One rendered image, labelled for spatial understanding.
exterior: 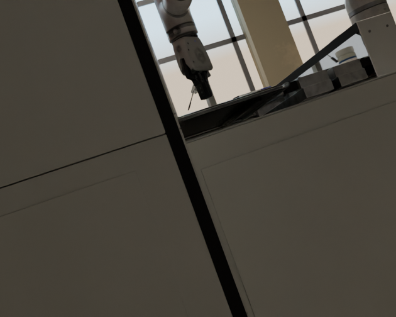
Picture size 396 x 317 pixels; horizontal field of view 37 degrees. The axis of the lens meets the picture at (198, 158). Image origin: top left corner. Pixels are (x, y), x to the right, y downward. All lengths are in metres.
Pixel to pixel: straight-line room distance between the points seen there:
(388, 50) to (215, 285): 0.73
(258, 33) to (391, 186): 3.15
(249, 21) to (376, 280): 3.28
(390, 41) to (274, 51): 2.93
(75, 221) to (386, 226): 0.65
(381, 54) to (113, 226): 0.77
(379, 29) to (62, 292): 0.91
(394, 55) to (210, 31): 3.04
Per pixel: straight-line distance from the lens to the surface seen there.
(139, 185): 0.91
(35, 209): 0.90
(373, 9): 1.91
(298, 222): 1.18
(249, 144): 1.17
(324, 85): 1.53
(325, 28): 4.67
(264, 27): 4.37
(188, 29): 1.64
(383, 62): 1.41
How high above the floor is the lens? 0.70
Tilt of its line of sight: 4 degrees up
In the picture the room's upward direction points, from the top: 20 degrees counter-clockwise
